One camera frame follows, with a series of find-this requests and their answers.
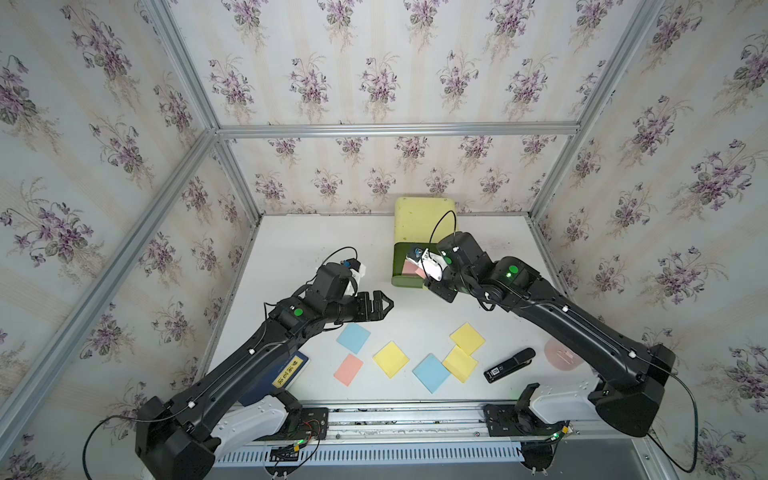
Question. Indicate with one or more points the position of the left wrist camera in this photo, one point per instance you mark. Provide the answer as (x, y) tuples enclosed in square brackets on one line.
[(358, 271)]

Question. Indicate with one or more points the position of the yellow sticky note lower right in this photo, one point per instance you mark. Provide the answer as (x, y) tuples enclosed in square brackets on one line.
[(460, 364)]

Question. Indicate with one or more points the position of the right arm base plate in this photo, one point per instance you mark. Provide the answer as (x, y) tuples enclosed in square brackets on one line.
[(517, 419)]

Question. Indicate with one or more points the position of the dark blue book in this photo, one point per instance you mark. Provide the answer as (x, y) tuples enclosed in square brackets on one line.
[(279, 377)]

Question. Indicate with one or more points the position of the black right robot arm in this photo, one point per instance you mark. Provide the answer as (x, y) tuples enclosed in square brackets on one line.
[(632, 376)]

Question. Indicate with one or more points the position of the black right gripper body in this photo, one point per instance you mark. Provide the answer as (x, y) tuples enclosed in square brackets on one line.
[(445, 288)]

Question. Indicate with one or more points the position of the yellow sticky note upper right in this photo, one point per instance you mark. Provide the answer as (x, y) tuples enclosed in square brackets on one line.
[(467, 339)]

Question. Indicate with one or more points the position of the blue sticky note left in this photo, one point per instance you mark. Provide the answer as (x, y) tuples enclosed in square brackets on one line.
[(353, 337)]

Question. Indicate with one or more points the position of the yellow sticky note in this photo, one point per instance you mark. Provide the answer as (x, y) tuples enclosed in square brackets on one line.
[(460, 364), (467, 339), (391, 359)]

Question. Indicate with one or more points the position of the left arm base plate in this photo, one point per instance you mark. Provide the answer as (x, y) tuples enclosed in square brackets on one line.
[(303, 424)]

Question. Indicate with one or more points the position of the pink pen holder cup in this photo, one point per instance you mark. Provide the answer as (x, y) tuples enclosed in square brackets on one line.
[(560, 356)]

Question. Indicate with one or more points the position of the blue sticky note lower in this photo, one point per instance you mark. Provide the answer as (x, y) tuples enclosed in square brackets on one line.
[(431, 373)]

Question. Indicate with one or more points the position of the black stapler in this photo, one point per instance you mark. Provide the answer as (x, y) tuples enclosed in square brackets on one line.
[(517, 362)]

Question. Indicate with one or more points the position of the yellow sticky note left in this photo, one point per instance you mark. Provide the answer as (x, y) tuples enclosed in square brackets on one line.
[(391, 359)]

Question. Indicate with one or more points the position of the green three-drawer cabinet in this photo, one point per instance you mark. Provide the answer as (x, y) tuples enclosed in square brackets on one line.
[(414, 221)]

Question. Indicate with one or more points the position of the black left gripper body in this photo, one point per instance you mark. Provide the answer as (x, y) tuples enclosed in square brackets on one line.
[(362, 314)]

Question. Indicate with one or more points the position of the blue sticky note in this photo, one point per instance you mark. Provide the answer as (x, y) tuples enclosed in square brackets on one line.
[(353, 337), (431, 373)]

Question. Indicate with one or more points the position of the small circuit board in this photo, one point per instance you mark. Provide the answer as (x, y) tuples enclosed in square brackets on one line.
[(289, 453)]

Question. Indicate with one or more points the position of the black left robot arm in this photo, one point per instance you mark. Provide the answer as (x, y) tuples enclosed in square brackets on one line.
[(183, 437)]

